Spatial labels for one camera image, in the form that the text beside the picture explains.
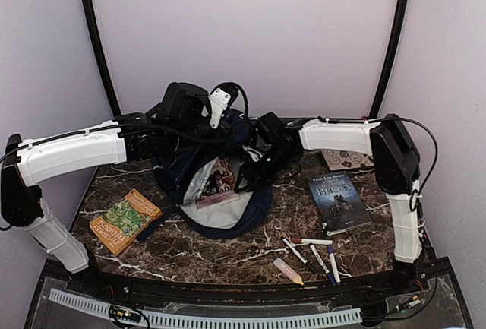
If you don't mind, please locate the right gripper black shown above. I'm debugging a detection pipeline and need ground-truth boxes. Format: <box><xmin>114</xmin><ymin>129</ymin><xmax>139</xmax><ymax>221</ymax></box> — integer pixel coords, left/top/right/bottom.
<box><xmin>234</xmin><ymin>145</ymin><xmax>296</xmax><ymax>193</ymax></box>

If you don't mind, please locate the left black frame post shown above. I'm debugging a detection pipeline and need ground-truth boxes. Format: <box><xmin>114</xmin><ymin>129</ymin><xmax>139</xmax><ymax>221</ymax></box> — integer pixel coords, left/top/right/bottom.
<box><xmin>81</xmin><ymin>0</ymin><xmax>122</xmax><ymax>117</ymax></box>

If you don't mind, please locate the navy blue student backpack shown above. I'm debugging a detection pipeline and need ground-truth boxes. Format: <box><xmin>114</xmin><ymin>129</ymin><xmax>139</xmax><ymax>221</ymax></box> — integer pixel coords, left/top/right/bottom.
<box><xmin>138</xmin><ymin>109</ymin><xmax>273</xmax><ymax>242</ymax></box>

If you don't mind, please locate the Taming of the Shrew book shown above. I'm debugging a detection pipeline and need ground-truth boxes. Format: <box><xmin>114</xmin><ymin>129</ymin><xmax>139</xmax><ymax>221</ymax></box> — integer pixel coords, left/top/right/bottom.
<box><xmin>196</xmin><ymin>157</ymin><xmax>239</xmax><ymax>209</ymax></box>

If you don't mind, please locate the white slotted cable duct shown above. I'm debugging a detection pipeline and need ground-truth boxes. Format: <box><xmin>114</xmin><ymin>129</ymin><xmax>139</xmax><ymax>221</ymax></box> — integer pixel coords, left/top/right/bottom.
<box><xmin>48</xmin><ymin>289</ymin><xmax>363</xmax><ymax>328</ymax></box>

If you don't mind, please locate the black frame post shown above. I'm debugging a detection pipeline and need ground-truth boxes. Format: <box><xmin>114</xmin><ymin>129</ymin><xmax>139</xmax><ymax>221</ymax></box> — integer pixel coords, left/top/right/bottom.
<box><xmin>368</xmin><ymin>0</ymin><xmax>408</xmax><ymax>119</ymax></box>
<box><xmin>81</xmin><ymin>0</ymin><xmax>122</xmax><ymax>117</ymax></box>

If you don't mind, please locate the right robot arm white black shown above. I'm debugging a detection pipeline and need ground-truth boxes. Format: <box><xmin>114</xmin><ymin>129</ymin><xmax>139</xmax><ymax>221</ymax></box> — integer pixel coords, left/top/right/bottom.
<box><xmin>236</xmin><ymin>112</ymin><xmax>427</xmax><ymax>264</ymax></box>

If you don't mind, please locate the blue cap white marker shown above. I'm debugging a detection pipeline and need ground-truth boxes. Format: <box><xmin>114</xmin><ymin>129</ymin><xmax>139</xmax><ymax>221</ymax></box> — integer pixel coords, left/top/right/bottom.
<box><xmin>327</xmin><ymin>245</ymin><xmax>341</xmax><ymax>285</ymax></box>

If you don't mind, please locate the red cap white marker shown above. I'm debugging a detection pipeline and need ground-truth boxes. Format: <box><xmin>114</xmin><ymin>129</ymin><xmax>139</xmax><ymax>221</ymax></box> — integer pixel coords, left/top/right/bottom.
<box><xmin>290</xmin><ymin>238</ymin><xmax>333</xmax><ymax>245</ymax></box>

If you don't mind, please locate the yellow tip highlighter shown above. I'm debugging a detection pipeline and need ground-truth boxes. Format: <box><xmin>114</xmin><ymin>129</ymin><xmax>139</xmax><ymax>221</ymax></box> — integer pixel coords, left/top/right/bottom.
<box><xmin>273</xmin><ymin>258</ymin><xmax>305</xmax><ymax>286</ymax></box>

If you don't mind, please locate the black front rail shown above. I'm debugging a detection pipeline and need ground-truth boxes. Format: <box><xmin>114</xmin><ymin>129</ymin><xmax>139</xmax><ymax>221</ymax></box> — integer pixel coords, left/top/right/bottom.
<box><xmin>39</xmin><ymin>258</ymin><xmax>453</xmax><ymax>307</ymax></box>

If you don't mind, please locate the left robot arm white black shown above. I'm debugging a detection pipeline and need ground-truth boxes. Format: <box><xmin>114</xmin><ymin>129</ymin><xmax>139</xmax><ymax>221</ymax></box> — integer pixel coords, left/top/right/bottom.
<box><xmin>1</xmin><ymin>83</ymin><xmax>225</xmax><ymax>296</ymax></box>

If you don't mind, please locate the black white marker middle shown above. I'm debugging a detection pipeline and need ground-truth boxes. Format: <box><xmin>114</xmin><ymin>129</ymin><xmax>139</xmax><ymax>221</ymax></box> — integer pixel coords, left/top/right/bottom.
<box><xmin>309</xmin><ymin>244</ymin><xmax>330</xmax><ymax>275</ymax></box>

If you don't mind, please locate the black cap white marker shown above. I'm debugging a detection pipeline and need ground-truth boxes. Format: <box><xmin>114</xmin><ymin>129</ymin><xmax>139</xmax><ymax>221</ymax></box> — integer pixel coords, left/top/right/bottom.
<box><xmin>281</xmin><ymin>238</ymin><xmax>308</xmax><ymax>265</ymax></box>

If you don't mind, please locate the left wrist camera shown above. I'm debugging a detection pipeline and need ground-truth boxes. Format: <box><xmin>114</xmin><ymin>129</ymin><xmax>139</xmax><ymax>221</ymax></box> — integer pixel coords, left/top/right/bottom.
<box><xmin>208</xmin><ymin>81</ymin><xmax>249</xmax><ymax>129</ymax></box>

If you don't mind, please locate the orange Treehouse book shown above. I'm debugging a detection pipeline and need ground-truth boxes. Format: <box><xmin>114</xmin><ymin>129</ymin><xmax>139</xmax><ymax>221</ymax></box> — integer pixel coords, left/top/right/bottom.
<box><xmin>90</xmin><ymin>189</ymin><xmax>162</xmax><ymax>256</ymax></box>

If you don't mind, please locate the right black frame post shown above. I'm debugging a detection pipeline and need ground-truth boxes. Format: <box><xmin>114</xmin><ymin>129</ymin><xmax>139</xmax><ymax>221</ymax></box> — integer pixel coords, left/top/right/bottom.
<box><xmin>368</xmin><ymin>0</ymin><xmax>408</xmax><ymax>119</ymax></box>

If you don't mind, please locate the Wuthering Heights blue book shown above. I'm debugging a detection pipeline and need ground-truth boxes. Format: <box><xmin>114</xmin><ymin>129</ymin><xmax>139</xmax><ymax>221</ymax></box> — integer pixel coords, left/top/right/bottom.
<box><xmin>307</xmin><ymin>172</ymin><xmax>371</xmax><ymax>236</ymax></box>

